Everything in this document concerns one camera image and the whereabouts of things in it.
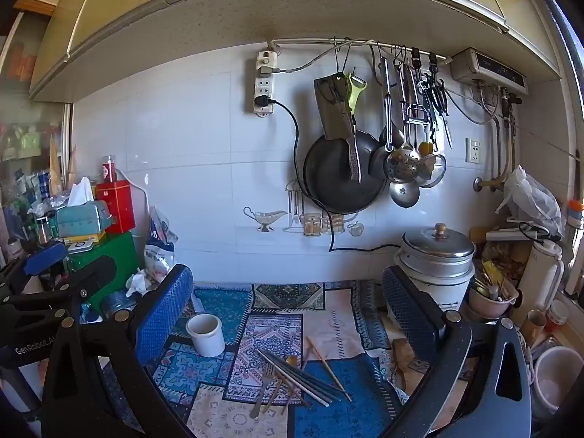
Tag metal hanging rail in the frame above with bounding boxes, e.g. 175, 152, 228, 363
267, 36, 452, 62

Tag glass door cabinet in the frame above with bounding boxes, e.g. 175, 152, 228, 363
0, 9, 74, 265

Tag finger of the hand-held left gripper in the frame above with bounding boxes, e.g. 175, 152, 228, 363
0, 255, 116, 319
0, 242, 69, 296

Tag green box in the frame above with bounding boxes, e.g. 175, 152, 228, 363
68, 230, 142, 311

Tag metal pot lid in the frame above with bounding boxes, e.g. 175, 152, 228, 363
401, 223, 476, 265

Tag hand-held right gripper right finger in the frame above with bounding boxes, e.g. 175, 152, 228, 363
382, 265, 534, 438

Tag beige water heater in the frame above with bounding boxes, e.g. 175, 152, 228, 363
450, 47, 529, 93

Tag white bucket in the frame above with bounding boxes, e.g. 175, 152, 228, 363
531, 346, 584, 423

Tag metal ladle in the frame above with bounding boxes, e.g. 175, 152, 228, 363
389, 68, 421, 209

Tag black wok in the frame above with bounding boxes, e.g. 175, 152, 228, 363
302, 128, 388, 215

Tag gold spoon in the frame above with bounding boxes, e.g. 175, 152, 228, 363
263, 355, 299, 415

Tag white ceramic cup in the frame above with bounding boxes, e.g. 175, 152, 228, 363
185, 313, 226, 357

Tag patterned patchwork mat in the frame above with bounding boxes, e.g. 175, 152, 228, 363
98, 280, 461, 438

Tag white power cable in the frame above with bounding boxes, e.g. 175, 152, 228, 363
274, 43, 347, 74

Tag cream thermos jug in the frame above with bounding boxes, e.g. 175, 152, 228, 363
511, 239, 566, 327

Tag teal tissue box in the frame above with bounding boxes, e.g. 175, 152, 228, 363
57, 176, 112, 238

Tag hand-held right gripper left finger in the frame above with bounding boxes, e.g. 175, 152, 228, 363
41, 264, 197, 438

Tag green peeler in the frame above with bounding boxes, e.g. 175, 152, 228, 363
344, 72, 368, 117

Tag black power cable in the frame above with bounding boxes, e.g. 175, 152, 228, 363
267, 98, 402, 254

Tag black handled kitchen scissors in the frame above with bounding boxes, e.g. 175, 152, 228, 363
318, 73, 356, 124

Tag metal slotted skimmer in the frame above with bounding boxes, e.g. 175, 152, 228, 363
381, 57, 421, 184

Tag small white cup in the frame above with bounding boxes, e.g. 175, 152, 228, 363
545, 299, 571, 331

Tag crumpled white tissue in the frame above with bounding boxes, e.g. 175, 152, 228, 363
125, 269, 158, 297

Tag yellow flat box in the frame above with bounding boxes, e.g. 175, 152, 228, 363
61, 233, 108, 247

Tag wooden chopstick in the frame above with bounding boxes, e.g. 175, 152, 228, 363
289, 385, 313, 409
307, 336, 353, 403

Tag dark green chopstick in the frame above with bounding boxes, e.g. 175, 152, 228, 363
262, 349, 343, 403
267, 349, 347, 397

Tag thin hanging knife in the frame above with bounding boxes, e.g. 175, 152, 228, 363
440, 100, 453, 149

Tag bundle of assorted utensils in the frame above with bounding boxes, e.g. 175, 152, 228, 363
472, 260, 518, 302

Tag white power strip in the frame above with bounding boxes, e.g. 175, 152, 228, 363
253, 50, 277, 117

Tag printed white plastic bag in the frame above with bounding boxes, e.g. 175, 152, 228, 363
143, 205, 180, 284

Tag small black scissors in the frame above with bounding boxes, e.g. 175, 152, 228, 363
422, 73, 450, 117

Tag beige water pipe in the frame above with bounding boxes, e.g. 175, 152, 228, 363
474, 91, 518, 192

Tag brown cup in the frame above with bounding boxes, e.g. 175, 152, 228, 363
520, 309, 548, 343

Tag silver fork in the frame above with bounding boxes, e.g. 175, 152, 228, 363
249, 362, 274, 420

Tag red tin box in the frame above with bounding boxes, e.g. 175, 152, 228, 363
95, 179, 137, 234

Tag pale pink chopstick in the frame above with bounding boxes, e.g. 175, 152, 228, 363
280, 342, 315, 417

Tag mesh strainer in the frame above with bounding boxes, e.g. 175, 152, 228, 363
417, 153, 448, 189

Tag white rice cooker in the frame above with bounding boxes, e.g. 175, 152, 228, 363
393, 249, 475, 315

